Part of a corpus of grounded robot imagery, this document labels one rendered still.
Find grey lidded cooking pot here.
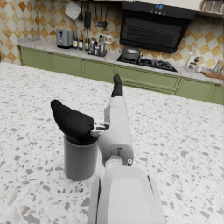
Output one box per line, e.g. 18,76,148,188
121,45,143,61

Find grey cup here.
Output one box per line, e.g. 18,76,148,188
63,134,99,182

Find hanging black ladle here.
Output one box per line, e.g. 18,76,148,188
101,3,109,29

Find wooden cutting board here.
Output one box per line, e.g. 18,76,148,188
200,70,224,81

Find black gas stove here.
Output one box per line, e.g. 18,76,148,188
116,53,179,73

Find white cutting board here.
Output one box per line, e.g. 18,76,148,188
64,0,82,21

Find dark glass bottle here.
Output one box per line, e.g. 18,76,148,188
78,30,84,51
73,29,79,49
84,31,90,51

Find black range hood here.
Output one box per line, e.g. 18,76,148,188
119,1,197,54

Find black spice rack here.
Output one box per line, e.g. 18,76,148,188
87,34,108,58

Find green kitchen cabinets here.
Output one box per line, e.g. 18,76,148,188
19,46,224,106

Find grey toaster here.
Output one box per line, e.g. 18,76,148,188
55,28,74,49

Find hanging black spatula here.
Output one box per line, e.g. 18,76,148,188
77,2,85,22

